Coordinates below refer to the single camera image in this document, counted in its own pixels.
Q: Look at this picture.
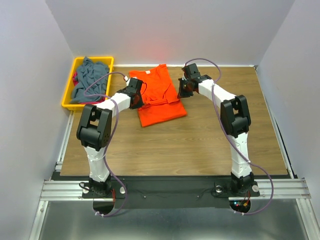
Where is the orange polo shirt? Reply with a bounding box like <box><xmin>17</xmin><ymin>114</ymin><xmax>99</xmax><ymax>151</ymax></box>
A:
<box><xmin>129</xmin><ymin>64</ymin><xmax>187</xmax><ymax>127</ymax></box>

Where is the yellow plastic bin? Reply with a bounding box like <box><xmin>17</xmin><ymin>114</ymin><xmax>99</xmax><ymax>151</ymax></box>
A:
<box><xmin>61</xmin><ymin>56</ymin><xmax>114</xmax><ymax>111</ymax></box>

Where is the grey t shirt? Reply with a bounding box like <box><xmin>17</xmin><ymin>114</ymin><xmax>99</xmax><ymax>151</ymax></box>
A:
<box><xmin>70</xmin><ymin>57</ymin><xmax>110</xmax><ymax>104</ymax></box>

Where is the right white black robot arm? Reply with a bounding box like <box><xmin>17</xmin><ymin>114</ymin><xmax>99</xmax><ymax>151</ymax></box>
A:
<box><xmin>178</xmin><ymin>63</ymin><xmax>254</xmax><ymax>195</ymax></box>

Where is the left aluminium side rail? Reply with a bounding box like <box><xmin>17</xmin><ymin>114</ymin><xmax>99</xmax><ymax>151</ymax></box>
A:
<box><xmin>54</xmin><ymin>110</ymin><xmax>75</xmax><ymax>172</ymax></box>

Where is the aluminium frame rail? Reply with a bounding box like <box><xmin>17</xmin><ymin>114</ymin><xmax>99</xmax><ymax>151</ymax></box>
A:
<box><xmin>40</xmin><ymin>178</ymin><xmax>311</xmax><ymax>201</ymax></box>

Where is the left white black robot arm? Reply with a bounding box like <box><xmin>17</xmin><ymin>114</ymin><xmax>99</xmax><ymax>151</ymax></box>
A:
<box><xmin>76</xmin><ymin>78</ymin><xmax>145</xmax><ymax>197</ymax></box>

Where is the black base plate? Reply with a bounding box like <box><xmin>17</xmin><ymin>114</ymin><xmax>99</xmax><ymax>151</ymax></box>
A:
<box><xmin>51</xmin><ymin>174</ymin><xmax>261</xmax><ymax>210</ymax></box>

